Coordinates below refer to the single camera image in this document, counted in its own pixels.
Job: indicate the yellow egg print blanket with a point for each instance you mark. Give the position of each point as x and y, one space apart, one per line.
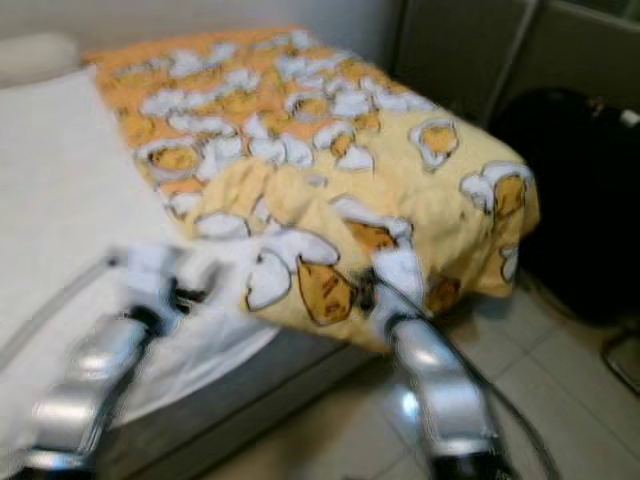
310 150

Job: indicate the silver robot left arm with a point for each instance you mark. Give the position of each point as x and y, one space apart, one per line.
90 390

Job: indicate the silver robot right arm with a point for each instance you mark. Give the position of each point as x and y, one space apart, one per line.
445 390

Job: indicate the white mattress with grey sides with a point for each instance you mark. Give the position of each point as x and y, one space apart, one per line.
60 200

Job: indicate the black bag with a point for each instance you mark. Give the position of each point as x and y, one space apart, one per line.
575 200

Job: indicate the grey cabinet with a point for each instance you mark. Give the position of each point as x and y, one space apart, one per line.
470 50

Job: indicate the cream bolster pillow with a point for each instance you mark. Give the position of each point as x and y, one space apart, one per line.
35 58

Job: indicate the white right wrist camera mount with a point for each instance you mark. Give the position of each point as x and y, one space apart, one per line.
400 280

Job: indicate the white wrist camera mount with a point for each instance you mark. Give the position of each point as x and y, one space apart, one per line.
155 270
400 280

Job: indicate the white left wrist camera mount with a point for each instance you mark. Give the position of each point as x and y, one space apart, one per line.
155 270

